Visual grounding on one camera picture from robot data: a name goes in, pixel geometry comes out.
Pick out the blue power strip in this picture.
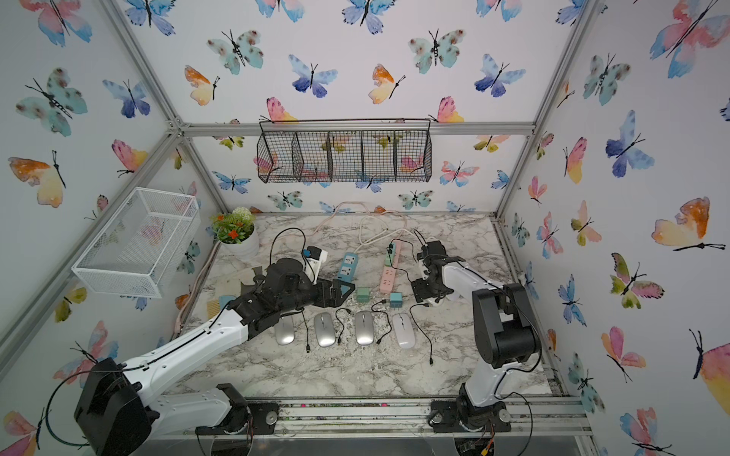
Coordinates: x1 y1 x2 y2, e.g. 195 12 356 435
336 253 359 283

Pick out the blue yellow dustpan brush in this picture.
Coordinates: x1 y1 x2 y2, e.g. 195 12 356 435
205 294 236 319

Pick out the white mouse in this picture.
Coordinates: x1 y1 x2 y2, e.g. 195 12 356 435
392 313 416 350

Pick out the potted plant white pot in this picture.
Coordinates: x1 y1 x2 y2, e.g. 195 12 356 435
210 207 260 260

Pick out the white mesh wall basket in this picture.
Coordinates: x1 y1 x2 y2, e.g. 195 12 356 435
71 187 201 298

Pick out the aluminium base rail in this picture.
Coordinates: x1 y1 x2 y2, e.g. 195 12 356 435
153 397 594 440

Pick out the pink power strip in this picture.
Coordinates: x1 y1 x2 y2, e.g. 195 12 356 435
379 241 401 295

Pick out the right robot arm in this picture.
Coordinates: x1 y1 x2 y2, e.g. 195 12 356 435
412 241 542 433

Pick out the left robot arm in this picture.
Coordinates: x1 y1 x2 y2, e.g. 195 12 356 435
73 258 355 455

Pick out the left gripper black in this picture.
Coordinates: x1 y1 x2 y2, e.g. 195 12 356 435
278 275 355 317

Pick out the white power cord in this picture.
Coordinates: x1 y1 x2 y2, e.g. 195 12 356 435
355 213 446 258

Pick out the black wire wall basket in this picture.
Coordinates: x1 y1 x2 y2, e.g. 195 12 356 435
255 118 433 184

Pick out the black usb cable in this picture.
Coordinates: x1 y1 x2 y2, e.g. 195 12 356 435
370 298 395 346
333 307 355 346
297 310 313 353

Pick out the grey mouse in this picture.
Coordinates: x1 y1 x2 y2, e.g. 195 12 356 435
314 313 336 348

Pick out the silver mouse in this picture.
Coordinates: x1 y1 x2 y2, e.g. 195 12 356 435
275 315 296 346
354 311 376 346

